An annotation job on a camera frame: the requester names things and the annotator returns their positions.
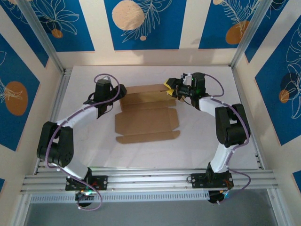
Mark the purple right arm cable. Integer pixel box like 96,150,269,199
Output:
204,74,251,205

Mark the brown cardboard box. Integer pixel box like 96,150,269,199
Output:
114,84,181,144

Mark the aluminium frame cross rail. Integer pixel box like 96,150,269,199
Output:
20,168,276,195

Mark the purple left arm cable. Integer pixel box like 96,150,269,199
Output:
46,73,121,211

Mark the aluminium frame post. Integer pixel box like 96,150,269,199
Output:
230,0,271,69
17,0,65,73

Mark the aluminium frame side rail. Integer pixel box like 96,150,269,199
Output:
231,67,266,170
34,68,72,175

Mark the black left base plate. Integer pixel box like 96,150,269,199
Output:
65,175,109,192

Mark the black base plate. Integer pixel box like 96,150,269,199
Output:
65,175,109,192
190,172,234,190

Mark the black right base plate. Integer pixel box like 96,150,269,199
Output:
190,172,234,190

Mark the grey slotted cable duct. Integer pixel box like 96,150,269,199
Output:
30,190,210,203

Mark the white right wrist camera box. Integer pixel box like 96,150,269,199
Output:
180,72,193,84

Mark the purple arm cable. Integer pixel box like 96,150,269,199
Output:
46,73,121,211
204,74,251,205

